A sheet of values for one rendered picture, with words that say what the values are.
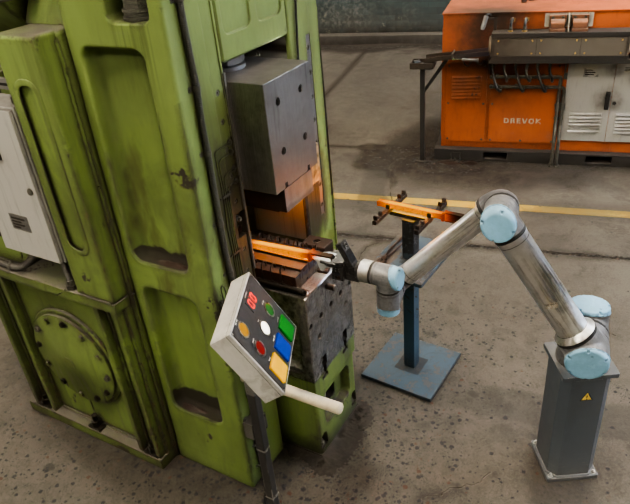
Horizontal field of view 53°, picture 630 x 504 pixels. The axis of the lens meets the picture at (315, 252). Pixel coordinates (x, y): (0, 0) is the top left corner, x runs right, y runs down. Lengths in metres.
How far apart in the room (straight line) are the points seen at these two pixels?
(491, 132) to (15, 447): 4.34
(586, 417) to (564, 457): 0.24
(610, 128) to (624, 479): 3.36
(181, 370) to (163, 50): 1.44
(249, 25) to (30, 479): 2.32
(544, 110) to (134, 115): 4.10
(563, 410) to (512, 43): 3.35
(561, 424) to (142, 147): 1.97
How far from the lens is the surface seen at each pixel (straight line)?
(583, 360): 2.42
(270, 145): 2.20
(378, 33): 9.96
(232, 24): 2.24
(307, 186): 2.45
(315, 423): 2.96
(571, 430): 2.89
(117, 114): 2.32
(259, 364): 1.96
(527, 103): 5.72
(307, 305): 2.51
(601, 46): 5.46
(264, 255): 2.65
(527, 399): 3.41
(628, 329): 3.97
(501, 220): 2.15
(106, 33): 2.15
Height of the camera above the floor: 2.35
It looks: 31 degrees down
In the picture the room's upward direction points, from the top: 6 degrees counter-clockwise
